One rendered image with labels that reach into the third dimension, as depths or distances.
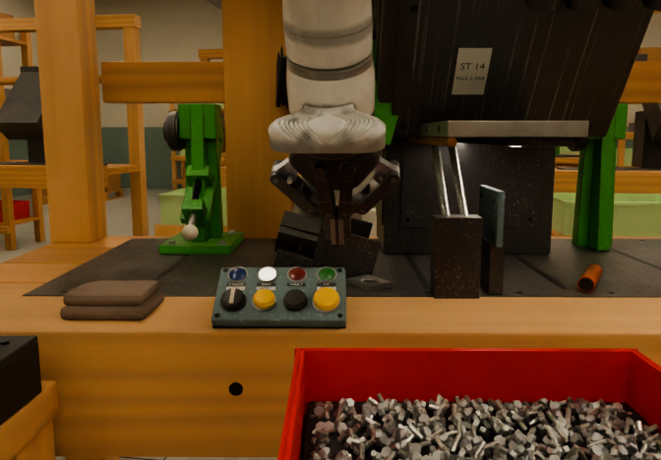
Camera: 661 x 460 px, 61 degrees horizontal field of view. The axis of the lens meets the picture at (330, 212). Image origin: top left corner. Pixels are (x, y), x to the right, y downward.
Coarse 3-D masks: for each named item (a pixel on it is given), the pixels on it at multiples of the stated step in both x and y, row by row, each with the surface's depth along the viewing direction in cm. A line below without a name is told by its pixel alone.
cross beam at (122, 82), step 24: (120, 72) 126; (144, 72) 126; (168, 72) 126; (192, 72) 126; (216, 72) 126; (648, 72) 125; (120, 96) 127; (144, 96) 127; (168, 96) 127; (192, 96) 127; (216, 96) 127; (624, 96) 126; (648, 96) 126
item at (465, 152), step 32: (416, 160) 99; (448, 160) 99; (480, 160) 99; (512, 160) 99; (544, 160) 99; (416, 192) 99; (448, 192) 99; (512, 192) 99; (544, 192) 100; (384, 224) 101; (416, 224) 100; (512, 224) 100; (544, 224) 100
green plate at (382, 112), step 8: (376, 88) 82; (376, 96) 82; (376, 104) 82; (384, 104) 82; (376, 112) 82; (384, 112) 82; (384, 120) 82; (392, 120) 82; (392, 128) 83; (392, 136) 83
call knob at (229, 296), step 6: (234, 288) 64; (222, 294) 63; (228, 294) 63; (234, 294) 63; (240, 294) 63; (222, 300) 63; (228, 300) 63; (234, 300) 63; (240, 300) 63; (228, 306) 62; (234, 306) 62; (240, 306) 63
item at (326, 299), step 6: (324, 288) 64; (330, 288) 64; (318, 294) 63; (324, 294) 63; (330, 294) 63; (336, 294) 63; (318, 300) 63; (324, 300) 62; (330, 300) 62; (336, 300) 63; (318, 306) 62; (324, 306) 62; (330, 306) 62; (336, 306) 63
